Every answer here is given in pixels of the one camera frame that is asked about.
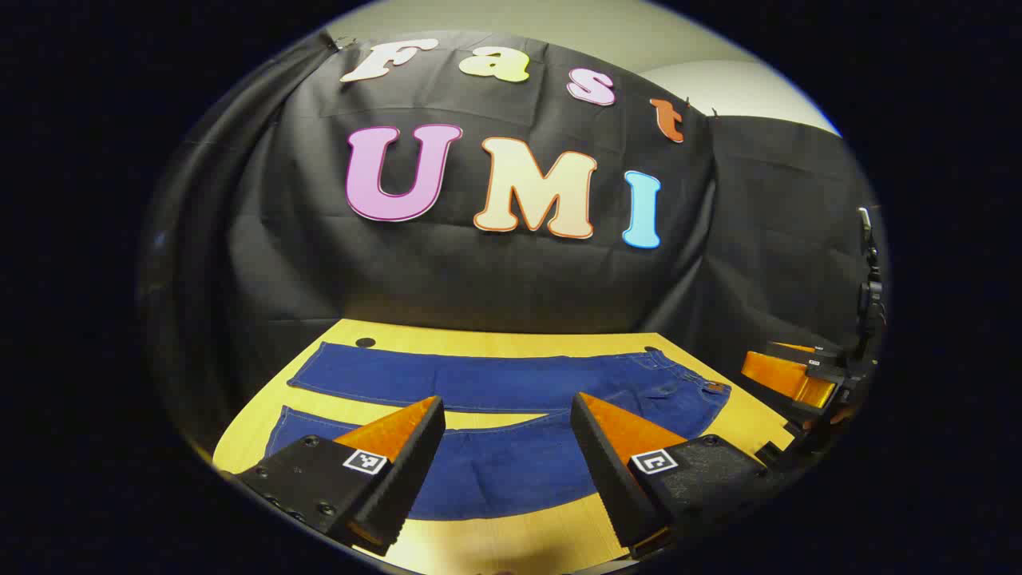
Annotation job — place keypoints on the black backdrop cloth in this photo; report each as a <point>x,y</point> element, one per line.
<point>479,279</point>

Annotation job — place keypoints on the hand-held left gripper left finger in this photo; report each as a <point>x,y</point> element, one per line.
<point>411,471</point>

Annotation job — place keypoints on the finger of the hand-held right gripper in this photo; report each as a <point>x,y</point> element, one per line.
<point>782,377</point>
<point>810,358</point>

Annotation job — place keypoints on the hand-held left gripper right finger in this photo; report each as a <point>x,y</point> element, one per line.
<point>611,479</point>

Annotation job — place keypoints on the blue denim jeans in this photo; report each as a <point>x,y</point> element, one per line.
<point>511,383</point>

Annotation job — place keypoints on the metal cloth clip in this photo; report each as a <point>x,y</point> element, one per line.
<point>343,41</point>

